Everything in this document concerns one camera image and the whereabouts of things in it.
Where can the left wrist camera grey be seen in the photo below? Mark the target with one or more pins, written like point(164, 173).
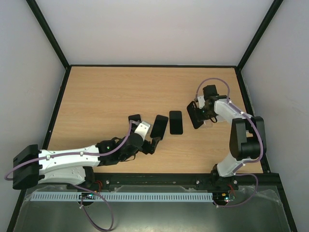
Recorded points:
point(142, 129)

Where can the black mounting rail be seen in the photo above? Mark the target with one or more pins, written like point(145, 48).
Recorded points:
point(207, 182)

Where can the black phone case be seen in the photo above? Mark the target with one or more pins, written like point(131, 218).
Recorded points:
point(194, 116)

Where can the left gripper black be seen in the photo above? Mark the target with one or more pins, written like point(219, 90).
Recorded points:
point(152, 145)

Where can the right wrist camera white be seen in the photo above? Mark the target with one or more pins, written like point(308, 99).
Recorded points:
point(200, 102)

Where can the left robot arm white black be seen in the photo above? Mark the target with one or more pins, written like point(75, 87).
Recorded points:
point(33, 166)

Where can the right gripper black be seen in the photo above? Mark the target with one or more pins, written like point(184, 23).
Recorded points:
point(199, 113)

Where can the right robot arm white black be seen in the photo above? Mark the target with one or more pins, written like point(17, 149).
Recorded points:
point(246, 135)

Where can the black smartphone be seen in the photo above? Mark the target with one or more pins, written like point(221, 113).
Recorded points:
point(176, 122)

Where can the light blue slotted cable duct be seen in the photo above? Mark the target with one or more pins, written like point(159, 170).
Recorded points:
point(121, 197)

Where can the clear phone case with ring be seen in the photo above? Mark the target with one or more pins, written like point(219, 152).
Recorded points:
point(208, 123)

